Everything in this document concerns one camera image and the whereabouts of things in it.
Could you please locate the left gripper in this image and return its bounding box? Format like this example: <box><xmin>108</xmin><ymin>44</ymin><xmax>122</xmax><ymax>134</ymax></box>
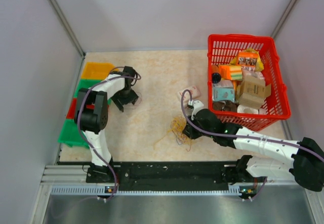
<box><xmin>111</xmin><ymin>87</ymin><xmax>138</xmax><ymax>111</ymax></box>

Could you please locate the thin wire bundle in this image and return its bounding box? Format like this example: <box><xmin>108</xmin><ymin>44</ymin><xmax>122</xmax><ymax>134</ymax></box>
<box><xmin>153</xmin><ymin>115</ymin><xmax>194</xmax><ymax>153</ymax></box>

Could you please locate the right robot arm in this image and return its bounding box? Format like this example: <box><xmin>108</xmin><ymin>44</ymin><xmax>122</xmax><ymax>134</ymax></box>
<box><xmin>183</xmin><ymin>100</ymin><xmax>323</xmax><ymax>192</ymax></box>

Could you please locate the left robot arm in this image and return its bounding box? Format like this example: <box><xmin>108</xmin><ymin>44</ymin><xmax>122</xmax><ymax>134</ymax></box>
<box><xmin>74</xmin><ymin>66</ymin><xmax>141</xmax><ymax>182</ymax></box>

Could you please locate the pink tissue packet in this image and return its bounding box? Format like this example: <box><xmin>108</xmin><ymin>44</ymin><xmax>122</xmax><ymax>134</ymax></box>
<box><xmin>176</xmin><ymin>85</ymin><xmax>201</xmax><ymax>101</ymax></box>

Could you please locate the upper green storage bin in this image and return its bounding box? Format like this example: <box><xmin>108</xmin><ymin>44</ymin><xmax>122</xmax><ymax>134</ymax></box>
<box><xmin>74</xmin><ymin>79</ymin><xmax>111</xmax><ymax>104</ymax></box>

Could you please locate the green storage bin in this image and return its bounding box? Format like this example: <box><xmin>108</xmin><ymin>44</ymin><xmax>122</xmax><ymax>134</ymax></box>
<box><xmin>58</xmin><ymin>119</ymin><xmax>89</xmax><ymax>149</ymax></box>
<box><xmin>74</xmin><ymin>79</ymin><xmax>111</xmax><ymax>104</ymax></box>

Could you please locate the yellow storage bin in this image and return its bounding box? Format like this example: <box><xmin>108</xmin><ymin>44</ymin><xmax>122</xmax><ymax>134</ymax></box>
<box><xmin>81</xmin><ymin>62</ymin><xmax>115</xmax><ymax>80</ymax></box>

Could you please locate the teal tissue pack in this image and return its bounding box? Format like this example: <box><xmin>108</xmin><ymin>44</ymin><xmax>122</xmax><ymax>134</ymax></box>
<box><xmin>212</xmin><ymin>80</ymin><xmax>235</xmax><ymax>102</ymax></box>

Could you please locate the red storage bin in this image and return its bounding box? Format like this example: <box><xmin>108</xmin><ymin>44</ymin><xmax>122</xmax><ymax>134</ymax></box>
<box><xmin>66</xmin><ymin>98</ymin><xmax>111</xmax><ymax>120</ymax></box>

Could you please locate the black bottle cap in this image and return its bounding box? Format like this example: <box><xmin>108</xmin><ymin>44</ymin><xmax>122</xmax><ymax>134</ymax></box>
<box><xmin>211</xmin><ymin>72</ymin><xmax>222</xmax><ymax>84</ymax></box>

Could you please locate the lower green storage bin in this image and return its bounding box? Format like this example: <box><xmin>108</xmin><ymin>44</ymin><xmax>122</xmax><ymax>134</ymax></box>
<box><xmin>58</xmin><ymin>119</ymin><xmax>89</xmax><ymax>149</ymax></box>

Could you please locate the brown cardboard box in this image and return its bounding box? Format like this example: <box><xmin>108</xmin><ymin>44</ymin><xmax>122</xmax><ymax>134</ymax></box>
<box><xmin>237</xmin><ymin>76</ymin><xmax>271</xmax><ymax>109</ymax></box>

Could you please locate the orange sponge pack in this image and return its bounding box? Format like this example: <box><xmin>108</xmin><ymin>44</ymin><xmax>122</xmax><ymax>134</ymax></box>
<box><xmin>218</xmin><ymin>65</ymin><xmax>243</xmax><ymax>81</ymax></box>

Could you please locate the pink wrapped pack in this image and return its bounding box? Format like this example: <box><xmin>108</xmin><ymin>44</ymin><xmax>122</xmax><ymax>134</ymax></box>
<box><xmin>241</xmin><ymin>66</ymin><xmax>265</xmax><ymax>80</ymax></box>

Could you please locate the red plastic basket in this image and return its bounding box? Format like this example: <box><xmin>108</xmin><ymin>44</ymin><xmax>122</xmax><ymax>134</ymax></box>
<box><xmin>207</xmin><ymin>34</ymin><xmax>291</xmax><ymax>131</ymax></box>

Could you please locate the orange snack box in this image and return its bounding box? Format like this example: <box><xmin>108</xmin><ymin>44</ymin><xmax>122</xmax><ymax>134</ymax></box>
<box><xmin>236</xmin><ymin>52</ymin><xmax>259</xmax><ymax>67</ymax></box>

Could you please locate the yellow plastic bag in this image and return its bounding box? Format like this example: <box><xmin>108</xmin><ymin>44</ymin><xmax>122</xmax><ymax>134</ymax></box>
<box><xmin>229</xmin><ymin>48</ymin><xmax>264</xmax><ymax>71</ymax></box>

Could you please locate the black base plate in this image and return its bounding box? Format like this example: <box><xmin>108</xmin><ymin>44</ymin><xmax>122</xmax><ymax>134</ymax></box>
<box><xmin>86</xmin><ymin>161</ymin><xmax>266</xmax><ymax>191</ymax></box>

